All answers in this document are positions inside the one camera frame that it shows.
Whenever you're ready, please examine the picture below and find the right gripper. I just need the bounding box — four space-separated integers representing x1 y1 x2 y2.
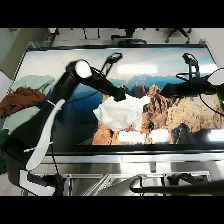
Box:
160 81 202 99

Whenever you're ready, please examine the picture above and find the silver frame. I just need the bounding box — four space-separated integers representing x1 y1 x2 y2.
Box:
19 152 224 197

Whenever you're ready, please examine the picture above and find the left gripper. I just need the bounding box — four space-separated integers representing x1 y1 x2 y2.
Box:
103 79 128 103

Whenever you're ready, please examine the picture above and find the dark green garment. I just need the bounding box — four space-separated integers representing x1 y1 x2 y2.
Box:
0 129 11 176

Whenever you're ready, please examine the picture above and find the white T-shirt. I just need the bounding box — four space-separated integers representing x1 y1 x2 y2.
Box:
92 94 152 132

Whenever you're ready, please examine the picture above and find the brown garment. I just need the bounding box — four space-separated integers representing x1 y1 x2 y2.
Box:
0 86 46 119

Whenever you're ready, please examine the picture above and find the black cable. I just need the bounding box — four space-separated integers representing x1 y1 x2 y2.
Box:
198 93 224 118

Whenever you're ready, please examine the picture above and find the pale green garment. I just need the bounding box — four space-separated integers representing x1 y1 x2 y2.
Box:
2 74 56 135

